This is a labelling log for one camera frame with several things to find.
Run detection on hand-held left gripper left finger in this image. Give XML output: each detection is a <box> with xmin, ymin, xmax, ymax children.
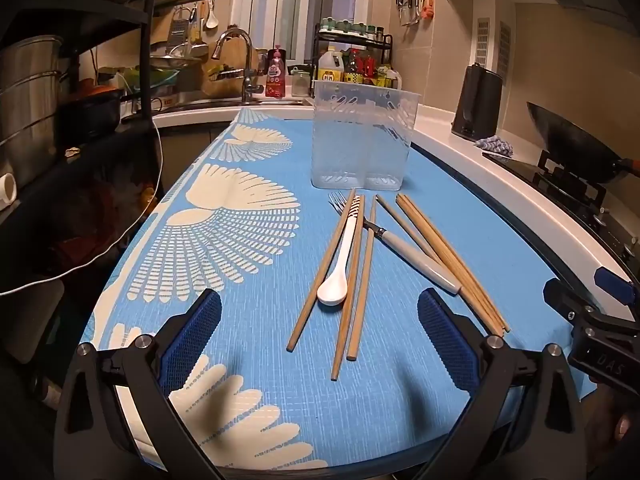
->
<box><xmin>52</xmin><ymin>287</ymin><xmax>223</xmax><ymax>480</ymax></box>

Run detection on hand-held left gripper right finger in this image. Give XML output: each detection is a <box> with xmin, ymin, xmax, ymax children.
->
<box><xmin>417</xmin><ymin>287</ymin><xmax>588</xmax><ymax>480</ymax></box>

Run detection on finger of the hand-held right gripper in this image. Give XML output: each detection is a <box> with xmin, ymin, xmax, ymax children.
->
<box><xmin>595</xmin><ymin>266</ymin><xmax>640</xmax><ymax>309</ymax></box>
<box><xmin>542</xmin><ymin>277</ymin><xmax>607</xmax><ymax>327</ymax></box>

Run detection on wooden chopstick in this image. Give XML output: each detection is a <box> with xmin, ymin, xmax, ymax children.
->
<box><xmin>396</xmin><ymin>196</ymin><xmax>502</xmax><ymax>337</ymax></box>
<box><xmin>375</xmin><ymin>194</ymin><xmax>443</xmax><ymax>266</ymax></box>
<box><xmin>286</xmin><ymin>188</ymin><xmax>357</xmax><ymax>352</ymax></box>
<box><xmin>347</xmin><ymin>196</ymin><xmax>378</xmax><ymax>362</ymax></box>
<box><xmin>403</xmin><ymin>193</ymin><xmax>511</xmax><ymax>334</ymax></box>
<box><xmin>331</xmin><ymin>195</ymin><xmax>366</xmax><ymax>381</ymax></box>

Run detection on fork with white handle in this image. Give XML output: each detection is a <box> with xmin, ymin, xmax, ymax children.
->
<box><xmin>328</xmin><ymin>191</ymin><xmax>462</xmax><ymax>295</ymax></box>

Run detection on white spoon with striped handle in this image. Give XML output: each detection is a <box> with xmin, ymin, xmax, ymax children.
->
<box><xmin>316</xmin><ymin>195</ymin><xmax>362</xmax><ymax>307</ymax></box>

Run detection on clear plastic utensil holder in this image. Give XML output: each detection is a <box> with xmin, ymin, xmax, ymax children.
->
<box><xmin>311</xmin><ymin>79</ymin><xmax>420</xmax><ymax>190</ymax></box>

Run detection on person's right hand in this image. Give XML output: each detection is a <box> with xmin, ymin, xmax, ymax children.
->
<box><xmin>585</xmin><ymin>385</ymin><xmax>640</xmax><ymax>466</ymax></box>

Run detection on blue mat with white print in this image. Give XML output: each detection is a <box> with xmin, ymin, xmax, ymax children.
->
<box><xmin>85</xmin><ymin>106</ymin><xmax>601</xmax><ymax>471</ymax></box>

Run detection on black wok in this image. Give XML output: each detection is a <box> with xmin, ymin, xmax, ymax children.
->
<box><xmin>526</xmin><ymin>101</ymin><xmax>640</xmax><ymax>184</ymax></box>

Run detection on checkered dish cloth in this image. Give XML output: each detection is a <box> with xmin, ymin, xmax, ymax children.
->
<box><xmin>475</xmin><ymin>135</ymin><xmax>514</xmax><ymax>157</ymax></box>

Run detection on black countertop appliance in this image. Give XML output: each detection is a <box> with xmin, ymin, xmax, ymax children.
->
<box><xmin>451</xmin><ymin>64</ymin><xmax>503</xmax><ymax>142</ymax></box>

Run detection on steel sink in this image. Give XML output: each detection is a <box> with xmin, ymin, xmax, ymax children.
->
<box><xmin>165</xmin><ymin>97</ymin><xmax>306</xmax><ymax>111</ymax></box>

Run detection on white pipe end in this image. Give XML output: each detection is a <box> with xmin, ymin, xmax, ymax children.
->
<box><xmin>0</xmin><ymin>172</ymin><xmax>18</xmax><ymax>208</ymax></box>

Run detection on black pot with orange rim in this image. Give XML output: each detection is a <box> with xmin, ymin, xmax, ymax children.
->
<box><xmin>57</xmin><ymin>80</ymin><xmax>126</xmax><ymax>141</ymax></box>

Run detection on green bowls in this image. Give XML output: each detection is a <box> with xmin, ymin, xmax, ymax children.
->
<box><xmin>97</xmin><ymin>65</ymin><xmax>178</xmax><ymax>93</ymax></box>

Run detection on chrome kitchen faucet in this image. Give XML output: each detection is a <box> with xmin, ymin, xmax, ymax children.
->
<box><xmin>212</xmin><ymin>28</ymin><xmax>265</xmax><ymax>104</ymax></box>

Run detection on pink dish soap bottle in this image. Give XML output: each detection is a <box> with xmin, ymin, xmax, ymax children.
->
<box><xmin>265</xmin><ymin>46</ymin><xmax>288</xmax><ymax>98</ymax></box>

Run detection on steel bowl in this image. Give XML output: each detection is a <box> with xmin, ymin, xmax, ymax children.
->
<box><xmin>150</xmin><ymin>55</ymin><xmax>201</xmax><ymax>71</ymax></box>

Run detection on glass jar with lid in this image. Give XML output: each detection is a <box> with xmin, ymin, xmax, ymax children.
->
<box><xmin>291</xmin><ymin>67</ymin><xmax>312</xmax><ymax>97</ymax></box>

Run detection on round wooden cutting board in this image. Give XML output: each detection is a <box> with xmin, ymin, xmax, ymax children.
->
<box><xmin>202</xmin><ymin>37</ymin><xmax>258</xmax><ymax>101</ymax></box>

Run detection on dark sauce bottle red cap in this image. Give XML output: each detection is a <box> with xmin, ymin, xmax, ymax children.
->
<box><xmin>344</xmin><ymin>49</ymin><xmax>363</xmax><ymax>85</ymax></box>

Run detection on large steel pot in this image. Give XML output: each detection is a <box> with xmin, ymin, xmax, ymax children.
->
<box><xmin>0</xmin><ymin>35</ymin><xmax>66</xmax><ymax>188</ymax></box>

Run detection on black condiment rack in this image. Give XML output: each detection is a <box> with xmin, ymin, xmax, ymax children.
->
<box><xmin>315</xmin><ymin>22</ymin><xmax>393</xmax><ymax>87</ymax></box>

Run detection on oil jug with yellow label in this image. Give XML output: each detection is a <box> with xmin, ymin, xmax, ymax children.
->
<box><xmin>318</xmin><ymin>46</ymin><xmax>346</xmax><ymax>82</ymax></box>

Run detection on black metal shelf rack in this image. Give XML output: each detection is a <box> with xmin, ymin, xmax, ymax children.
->
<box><xmin>0</xmin><ymin>0</ymin><xmax>218</xmax><ymax>271</ymax></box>

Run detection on hanging metal grater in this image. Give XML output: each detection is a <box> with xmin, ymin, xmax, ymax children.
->
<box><xmin>166</xmin><ymin>7</ymin><xmax>187</xmax><ymax>51</ymax></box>

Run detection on row of spice jars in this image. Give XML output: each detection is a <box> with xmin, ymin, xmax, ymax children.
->
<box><xmin>320</xmin><ymin>16</ymin><xmax>385</xmax><ymax>41</ymax></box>

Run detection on window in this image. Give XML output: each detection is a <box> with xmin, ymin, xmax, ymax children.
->
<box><xmin>240</xmin><ymin>0</ymin><xmax>396</xmax><ymax>68</ymax></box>

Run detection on white cable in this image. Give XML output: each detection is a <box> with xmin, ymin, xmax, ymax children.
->
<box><xmin>0</xmin><ymin>72</ymin><xmax>163</xmax><ymax>297</ymax></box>

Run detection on wall vent grille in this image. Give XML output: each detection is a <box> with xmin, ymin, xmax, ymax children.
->
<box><xmin>476</xmin><ymin>17</ymin><xmax>491</xmax><ymax>66</ymax></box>
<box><xmin>498</xmin><ymin>21</ymin><xmax>513</xmax><ymax>86</ymax></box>

